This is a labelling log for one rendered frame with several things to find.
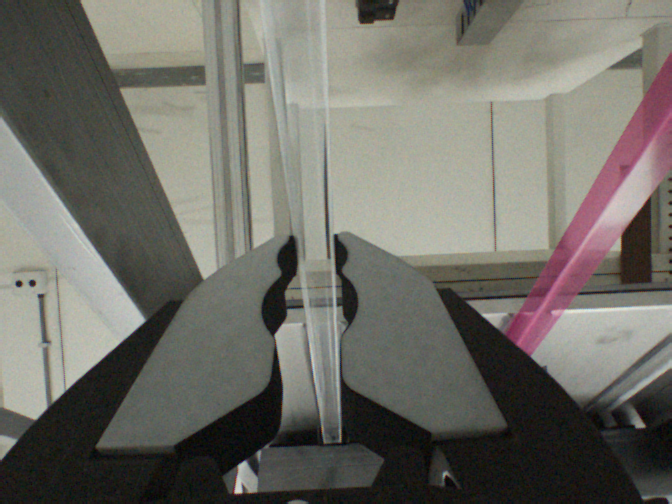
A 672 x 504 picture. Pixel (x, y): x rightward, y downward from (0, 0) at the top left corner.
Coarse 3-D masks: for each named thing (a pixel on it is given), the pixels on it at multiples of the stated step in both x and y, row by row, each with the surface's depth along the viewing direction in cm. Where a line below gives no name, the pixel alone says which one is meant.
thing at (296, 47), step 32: (288, 0) 7; (320, 0) 7; (288, 32) 7; (320, 32) 7; (288, 64) 8; (320, 64) 8; (288, 96) 8; (320, 96) 8; (288, 128) 9; (320, 128) 9; (288, 160) 10; (320, 160) 10; (288, 192) 10; (320, 192) 10; (320, 224) 11; (320, 256) 12; (320, 288) 14; (320, 320) 15; (320, 352) 17; (320, 384) 20; (320, 416) 23
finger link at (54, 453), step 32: (160, 320) 8; (128, 352) 7; (96, 384) 7; (128, 384) 7; (64, 416) 6; (96, 416) 6; (32, 448) 6; (64, 448) 5; (96, 448) 6; (0, 480) 5; (32, 480) 5; (64, 480) 5; (96, 480) 5; (128, 480) 5; (160, 480) 5
